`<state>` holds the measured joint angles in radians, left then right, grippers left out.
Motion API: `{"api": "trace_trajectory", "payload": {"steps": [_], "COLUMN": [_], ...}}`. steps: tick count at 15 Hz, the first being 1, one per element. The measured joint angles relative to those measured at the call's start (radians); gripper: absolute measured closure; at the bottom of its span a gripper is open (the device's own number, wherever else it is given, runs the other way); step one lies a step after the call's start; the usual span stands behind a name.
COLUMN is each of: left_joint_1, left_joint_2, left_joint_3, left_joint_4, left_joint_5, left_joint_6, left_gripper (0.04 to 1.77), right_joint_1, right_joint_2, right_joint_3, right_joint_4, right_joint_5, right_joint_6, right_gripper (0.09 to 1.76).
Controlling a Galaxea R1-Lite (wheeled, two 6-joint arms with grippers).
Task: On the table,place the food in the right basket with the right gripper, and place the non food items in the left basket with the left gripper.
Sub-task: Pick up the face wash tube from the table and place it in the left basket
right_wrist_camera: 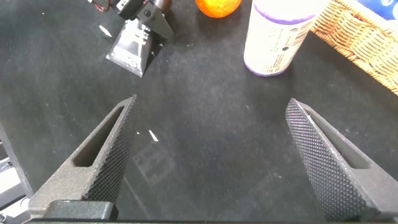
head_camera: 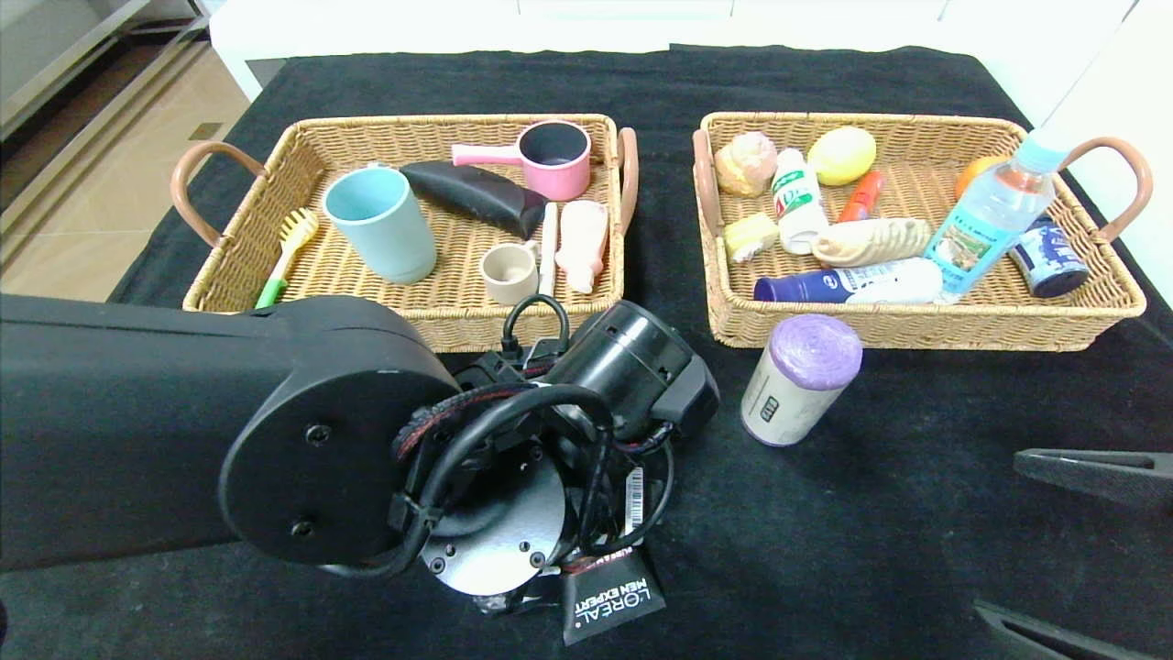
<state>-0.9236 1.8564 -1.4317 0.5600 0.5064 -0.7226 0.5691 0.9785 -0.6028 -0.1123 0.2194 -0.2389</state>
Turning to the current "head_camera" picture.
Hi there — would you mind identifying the orange red sausage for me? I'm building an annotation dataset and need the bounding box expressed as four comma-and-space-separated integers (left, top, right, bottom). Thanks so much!
839, 170, 885, 224

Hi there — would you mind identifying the cream puff bun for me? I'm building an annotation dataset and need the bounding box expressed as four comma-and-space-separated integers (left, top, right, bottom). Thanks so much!
714, 131, 779, 198

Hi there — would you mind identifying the clear water bottle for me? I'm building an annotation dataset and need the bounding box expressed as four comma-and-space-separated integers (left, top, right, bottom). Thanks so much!
923, 128, 1073, 305

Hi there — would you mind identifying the pink toy saucepan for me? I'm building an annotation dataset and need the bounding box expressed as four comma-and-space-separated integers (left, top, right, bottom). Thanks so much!
451, 121, 593, 203

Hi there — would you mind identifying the teal mug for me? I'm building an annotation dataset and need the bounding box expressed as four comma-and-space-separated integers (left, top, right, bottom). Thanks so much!
323, 167, 438, 285

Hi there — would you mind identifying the yellow cake slice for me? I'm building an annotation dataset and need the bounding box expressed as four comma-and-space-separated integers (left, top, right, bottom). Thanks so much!
724, 213, 781, 264

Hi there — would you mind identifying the purple bag roll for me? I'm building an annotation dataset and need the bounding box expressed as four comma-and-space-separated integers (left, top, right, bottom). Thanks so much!
740, 314, 863, 448

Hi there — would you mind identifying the yellow brush with green handle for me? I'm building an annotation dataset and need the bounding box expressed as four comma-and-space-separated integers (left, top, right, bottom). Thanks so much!
255, 209, 321, 311

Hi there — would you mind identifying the dark blue jar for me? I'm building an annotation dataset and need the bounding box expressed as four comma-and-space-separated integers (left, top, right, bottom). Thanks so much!
1008, 214, 1091, 299

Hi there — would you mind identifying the black L'Oreal tube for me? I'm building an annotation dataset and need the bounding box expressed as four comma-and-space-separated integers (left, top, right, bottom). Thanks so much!
561, 548, 667, 647

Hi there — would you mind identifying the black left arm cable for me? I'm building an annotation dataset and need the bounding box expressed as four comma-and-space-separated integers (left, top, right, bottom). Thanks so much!
394, 293, 679, 578

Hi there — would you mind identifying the small beige cup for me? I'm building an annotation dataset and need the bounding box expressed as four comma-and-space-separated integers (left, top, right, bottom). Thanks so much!
480, 241, 542, 307

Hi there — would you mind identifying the white low cabinet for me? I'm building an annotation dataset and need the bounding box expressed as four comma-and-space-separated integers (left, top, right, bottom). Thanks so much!
209, 0, 1137, 104

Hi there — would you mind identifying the white stick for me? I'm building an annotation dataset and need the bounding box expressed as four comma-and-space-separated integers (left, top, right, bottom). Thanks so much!
538, 203, 559, 299

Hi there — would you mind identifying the black curved pouch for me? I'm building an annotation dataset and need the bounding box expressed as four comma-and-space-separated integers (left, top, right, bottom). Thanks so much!
401, 161, 549, 241

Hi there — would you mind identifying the wicker basket with brown handles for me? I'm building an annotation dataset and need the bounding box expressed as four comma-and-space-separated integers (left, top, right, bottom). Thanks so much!
692, 113, 1152, 354
170, 114, 640, 354

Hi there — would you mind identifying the pink and white bottle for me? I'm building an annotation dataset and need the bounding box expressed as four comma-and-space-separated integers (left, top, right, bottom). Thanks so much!
555, 201, 609, 295

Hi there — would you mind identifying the orange fruit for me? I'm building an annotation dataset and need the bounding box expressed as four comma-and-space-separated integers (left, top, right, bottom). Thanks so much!
955, 154, 1009, 201

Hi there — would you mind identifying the white bottle with green label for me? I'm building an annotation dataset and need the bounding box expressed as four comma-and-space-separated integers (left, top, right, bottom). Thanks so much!
773, 148, 831, 257

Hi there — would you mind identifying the striped bread loaf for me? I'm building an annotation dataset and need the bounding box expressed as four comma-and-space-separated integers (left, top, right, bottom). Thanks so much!
811, 217, 934, 270

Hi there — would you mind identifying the grey metal shelf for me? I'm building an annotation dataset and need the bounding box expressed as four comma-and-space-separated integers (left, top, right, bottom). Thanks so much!
0, 0, 210, 138

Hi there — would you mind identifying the yellow lemon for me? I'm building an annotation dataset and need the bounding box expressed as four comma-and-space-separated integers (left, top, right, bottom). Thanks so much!
808, 126, 878, 188

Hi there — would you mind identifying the blue and white spray can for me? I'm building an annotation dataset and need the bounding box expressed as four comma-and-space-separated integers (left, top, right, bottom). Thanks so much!
753, 258, 945, 305

